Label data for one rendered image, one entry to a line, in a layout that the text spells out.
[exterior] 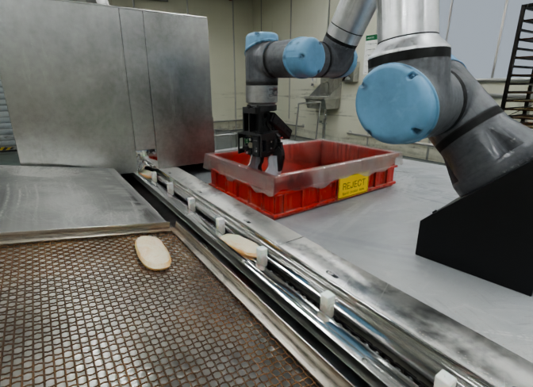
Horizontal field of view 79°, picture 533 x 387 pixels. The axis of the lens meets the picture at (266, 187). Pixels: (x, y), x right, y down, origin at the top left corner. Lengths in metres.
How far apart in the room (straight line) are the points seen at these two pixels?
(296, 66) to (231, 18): 7.81
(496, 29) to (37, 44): 4.74
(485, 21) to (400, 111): 4.65
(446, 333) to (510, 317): 0.16
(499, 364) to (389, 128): 0.31
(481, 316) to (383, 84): 0.34
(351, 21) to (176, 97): 0.55
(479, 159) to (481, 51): 4.49
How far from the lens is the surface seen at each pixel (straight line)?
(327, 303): 0.41
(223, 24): 8.35
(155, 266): 0.41
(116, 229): 0.52
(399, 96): 0.50
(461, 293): 0.57
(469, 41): 5.17
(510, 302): 0.58
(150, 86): 1.02
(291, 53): 0.68
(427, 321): 0.42
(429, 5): 0.55
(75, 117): 0.99
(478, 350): 0.41
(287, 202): 0.74
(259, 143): 0.75
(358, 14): 0.76
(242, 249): 0.53
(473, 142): 0.62
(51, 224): 0.57
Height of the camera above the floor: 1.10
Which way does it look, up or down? 17 degrees down
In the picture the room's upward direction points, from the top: straight up
